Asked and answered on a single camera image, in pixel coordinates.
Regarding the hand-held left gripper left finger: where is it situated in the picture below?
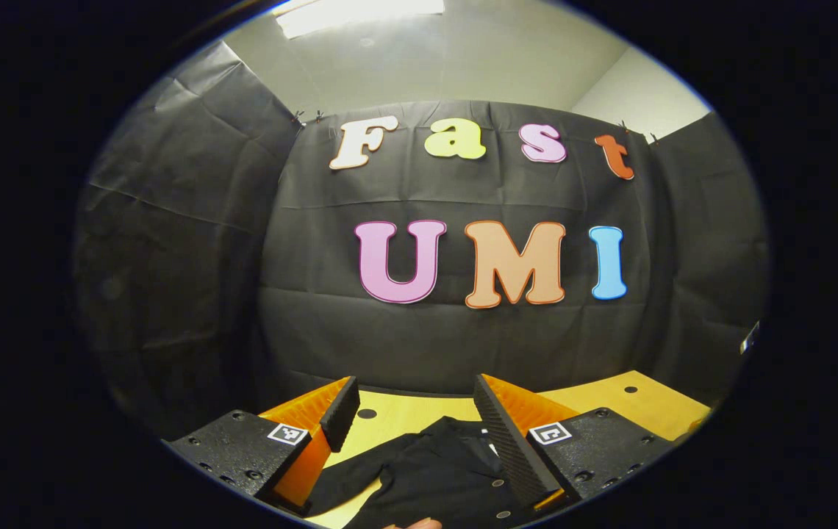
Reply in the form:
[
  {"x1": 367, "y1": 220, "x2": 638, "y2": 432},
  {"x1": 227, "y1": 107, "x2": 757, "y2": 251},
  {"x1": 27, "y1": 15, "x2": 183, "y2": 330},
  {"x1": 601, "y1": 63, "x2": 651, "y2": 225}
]
[{"x1": 162, "y1": 376, "x2": 361, "y2": 515}]

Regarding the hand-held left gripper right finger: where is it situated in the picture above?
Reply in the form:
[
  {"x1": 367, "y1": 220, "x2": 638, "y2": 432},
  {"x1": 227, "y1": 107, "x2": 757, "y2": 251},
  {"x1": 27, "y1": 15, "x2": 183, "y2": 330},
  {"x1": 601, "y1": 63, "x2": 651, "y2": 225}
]
[{"x1": 472, "y1": 373, "x2": 677, "y2": 511}]

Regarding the black button-up garment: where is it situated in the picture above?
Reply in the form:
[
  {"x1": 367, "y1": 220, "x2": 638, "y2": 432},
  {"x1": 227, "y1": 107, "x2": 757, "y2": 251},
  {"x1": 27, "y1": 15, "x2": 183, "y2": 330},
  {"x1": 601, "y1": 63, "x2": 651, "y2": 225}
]
[{"x1": 305, "y1": 416, "x2": 537, "y2": 529}]

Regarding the ceiling light panel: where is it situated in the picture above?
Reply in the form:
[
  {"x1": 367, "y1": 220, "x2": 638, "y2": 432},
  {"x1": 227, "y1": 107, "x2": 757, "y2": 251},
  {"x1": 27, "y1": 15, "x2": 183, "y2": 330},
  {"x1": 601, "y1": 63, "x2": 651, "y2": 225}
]
[{"x1": 274, "y1": 0, "x2": 445, "y2": 39}]

